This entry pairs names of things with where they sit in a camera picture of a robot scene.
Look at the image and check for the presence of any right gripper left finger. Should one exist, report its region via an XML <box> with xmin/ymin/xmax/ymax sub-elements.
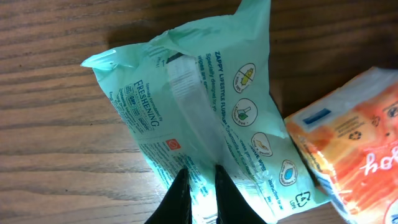
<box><xmin>145</xmin><ymin>168</ymin><xmax>192</xmax><ymax>224</ymax></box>

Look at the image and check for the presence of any small orange box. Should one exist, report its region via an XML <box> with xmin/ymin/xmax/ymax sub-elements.
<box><xmin>285</xmin><ymin>67</ymin><xmax>397</xmax><ymax>224</ymax></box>

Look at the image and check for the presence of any teal wet wipes packet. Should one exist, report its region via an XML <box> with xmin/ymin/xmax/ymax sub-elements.
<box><xmin>83</xmin><ymin>0</ymin><xmax>329</xmax><ymax>223</ymax></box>

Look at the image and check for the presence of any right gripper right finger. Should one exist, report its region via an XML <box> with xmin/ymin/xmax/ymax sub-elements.
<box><xmin>215</xmin><ymin>165</ymin><xmax>266</xmax><ymax>224</ymax></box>

